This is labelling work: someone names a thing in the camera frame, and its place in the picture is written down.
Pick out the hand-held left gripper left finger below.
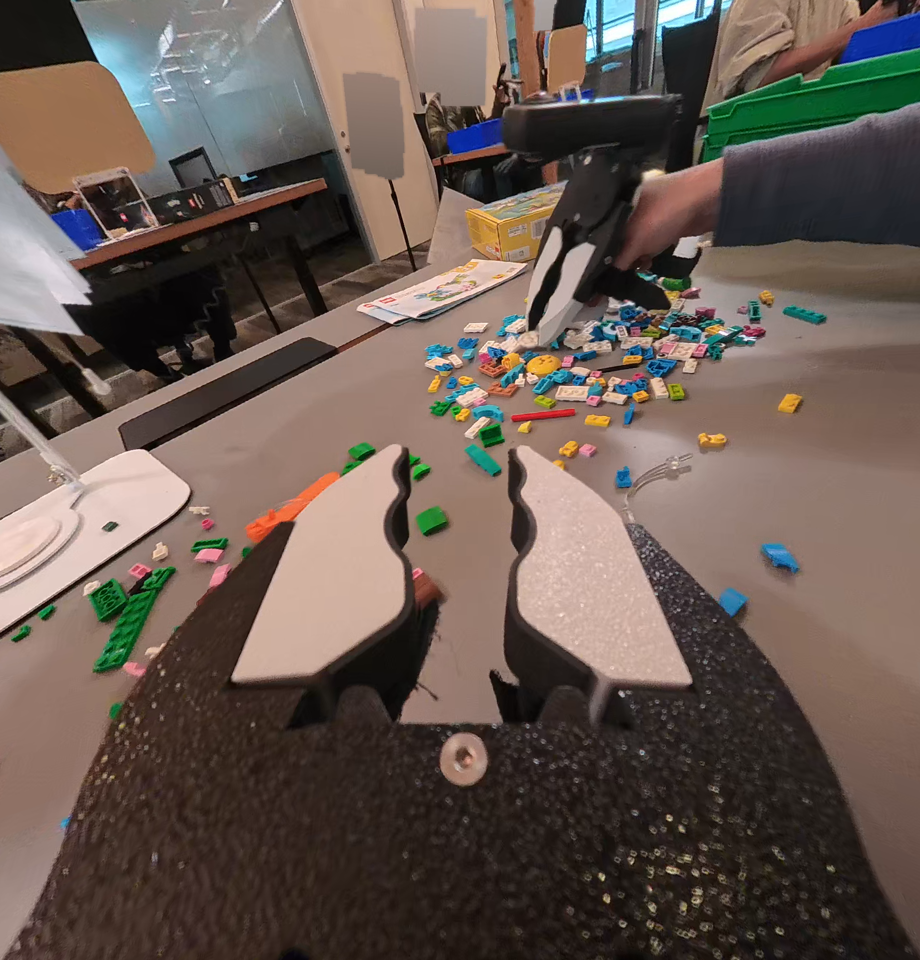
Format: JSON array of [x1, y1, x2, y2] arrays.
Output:
[[229, 442, 419, 690]]

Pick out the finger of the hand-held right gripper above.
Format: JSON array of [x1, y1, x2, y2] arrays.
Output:
[[526, 223, 564, 335], [541, 243, 607, 348]]

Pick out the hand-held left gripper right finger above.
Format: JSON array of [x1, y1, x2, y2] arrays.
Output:
[[502, 444, 695, 725]]

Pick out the pile of mixed lego pieces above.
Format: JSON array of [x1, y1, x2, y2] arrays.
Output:
[[424, 288, 768, 451]]

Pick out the person's right forearm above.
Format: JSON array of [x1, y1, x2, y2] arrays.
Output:
[[711, 97, 920, 250]]

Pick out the yellow lego box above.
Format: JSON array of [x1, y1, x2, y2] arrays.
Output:
[[466, 183, 566, 264]]

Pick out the orange lego piece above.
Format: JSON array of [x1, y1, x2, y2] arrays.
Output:
[[245, 471, 341, 543]]

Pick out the lego instruction booklet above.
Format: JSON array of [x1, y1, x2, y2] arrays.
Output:
[[357, 258, 530, 326]]

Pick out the clear curved lego tube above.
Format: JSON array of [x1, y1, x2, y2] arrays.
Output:
[[619, 453, 694, 520]]

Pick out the long green lego plate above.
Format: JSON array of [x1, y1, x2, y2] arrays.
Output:
[[92, 566, 178, 673]]

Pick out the green lego brick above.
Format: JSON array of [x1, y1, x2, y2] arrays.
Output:
[[88, 578, 129, 623]]

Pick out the person's right hand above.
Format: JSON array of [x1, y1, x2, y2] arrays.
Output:
[[617, 159, 725, 273]]

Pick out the blue storage bin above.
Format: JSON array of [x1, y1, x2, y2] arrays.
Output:
[[838, 16, 920, 66], [445, 117, 506, 156], [50, 207, 105, 253]]

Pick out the black stand pole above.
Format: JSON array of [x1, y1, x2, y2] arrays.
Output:
[[388, 176, 418, 273]]

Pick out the white door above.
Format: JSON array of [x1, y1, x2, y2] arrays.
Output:
[[289, 0, 440, 265]]

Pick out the white stand base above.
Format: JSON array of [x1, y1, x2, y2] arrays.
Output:
[[0, 448, 192, 648]]

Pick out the green plastic crates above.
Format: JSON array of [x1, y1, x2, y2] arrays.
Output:
[[700, 43, 920, 164]]

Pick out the wooden background table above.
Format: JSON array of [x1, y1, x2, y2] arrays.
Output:
[[51, 177, 330, 355]]

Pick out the black electronic device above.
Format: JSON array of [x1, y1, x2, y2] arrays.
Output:
[[148, 177, 240, 227]]

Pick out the clear acrylic box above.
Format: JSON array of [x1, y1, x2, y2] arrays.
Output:
[[73, 170, 161, 240]]

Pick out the open instruction sheet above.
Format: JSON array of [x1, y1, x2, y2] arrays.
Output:
[[0, 123, 93, 336]]

